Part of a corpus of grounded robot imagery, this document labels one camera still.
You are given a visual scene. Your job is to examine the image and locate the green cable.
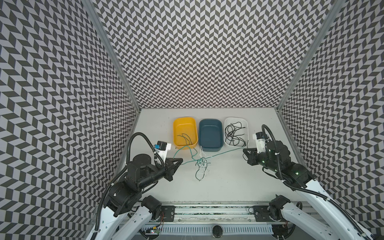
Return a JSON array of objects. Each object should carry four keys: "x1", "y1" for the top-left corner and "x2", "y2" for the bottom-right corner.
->
[
  {"x1": 176, "y1": 132, "x2": 194, "y2": 147},
  {"x1": 172, "y1": 145, "x2": 245, "y2": 166}
]

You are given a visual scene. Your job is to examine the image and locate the black cable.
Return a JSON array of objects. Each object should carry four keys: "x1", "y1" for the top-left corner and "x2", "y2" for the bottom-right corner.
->
[{"x1": 224, "y1": 121, "x2": 249, "y2": 148}]

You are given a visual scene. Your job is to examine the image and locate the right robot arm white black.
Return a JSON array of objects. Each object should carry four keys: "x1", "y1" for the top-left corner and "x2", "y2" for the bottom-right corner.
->
[{"x1": 243, "y1": 125, "x2": 384, "y2": 240}]

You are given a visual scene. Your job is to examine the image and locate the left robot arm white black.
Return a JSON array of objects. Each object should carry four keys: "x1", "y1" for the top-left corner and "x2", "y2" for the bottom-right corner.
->
[{"x1": 86, "y1": 132, "x2": 183, "y2": 240}]

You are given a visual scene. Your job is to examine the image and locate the white plastic bin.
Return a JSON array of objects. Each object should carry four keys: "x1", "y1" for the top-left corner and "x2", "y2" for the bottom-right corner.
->
[{"x1": 224, "y1": 117, "x2": 249, "y2": 148}]

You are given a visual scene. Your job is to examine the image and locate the yellow plastic bin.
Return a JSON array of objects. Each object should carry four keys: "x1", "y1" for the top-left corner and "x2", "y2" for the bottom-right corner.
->
[{"x1": 173, "y1": 117, "x2": 199, "y2": 149}]

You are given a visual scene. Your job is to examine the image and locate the dark teal plastic bin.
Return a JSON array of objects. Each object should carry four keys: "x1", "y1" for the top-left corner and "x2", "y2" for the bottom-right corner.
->
[{"x1": 199, "y1": 119, "x2": 224, "y2": 152}]

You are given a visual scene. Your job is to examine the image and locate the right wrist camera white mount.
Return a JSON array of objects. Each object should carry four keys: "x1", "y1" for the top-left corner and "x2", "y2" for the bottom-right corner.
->
[{"x1": 253, "y1": 132, "x2": 266, "y2": 154}]

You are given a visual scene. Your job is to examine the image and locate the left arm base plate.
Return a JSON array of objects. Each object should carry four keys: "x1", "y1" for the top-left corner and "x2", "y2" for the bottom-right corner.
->
[{"x1": 158, "y1": 205, "x2": 176, "y2": 223}]

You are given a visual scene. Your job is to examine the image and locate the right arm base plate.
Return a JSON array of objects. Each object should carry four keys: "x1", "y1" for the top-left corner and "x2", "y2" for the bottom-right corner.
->
[{"x1": 252, "y1": 205, "x2": 273, "y2": 223}]

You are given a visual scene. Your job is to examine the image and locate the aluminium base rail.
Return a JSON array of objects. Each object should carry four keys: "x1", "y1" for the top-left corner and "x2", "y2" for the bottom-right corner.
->
[{"x1": 145, "y1": 202, "x2": 291, "y2": 226}]

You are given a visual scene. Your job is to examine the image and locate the right corner aluminium post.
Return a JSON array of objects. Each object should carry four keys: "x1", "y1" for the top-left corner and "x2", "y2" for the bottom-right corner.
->
[{"x1": 276, "y1": 0, "x2": 346, "y2": 112}]

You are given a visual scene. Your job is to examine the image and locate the corner aluminium post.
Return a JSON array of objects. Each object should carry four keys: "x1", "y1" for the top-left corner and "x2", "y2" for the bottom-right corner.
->
[
  {"x1": 276, "y1": 0, "x2": 346, "y2": 112},
  {"x1": 82, "y1": 0, "x2": 141, "y2": 112}
]

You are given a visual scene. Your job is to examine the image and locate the left corner aluminium post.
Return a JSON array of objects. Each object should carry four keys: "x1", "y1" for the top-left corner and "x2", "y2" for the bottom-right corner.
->
[{"x1": 82, "y1": 0, "x2": 141, "y2": 112}]

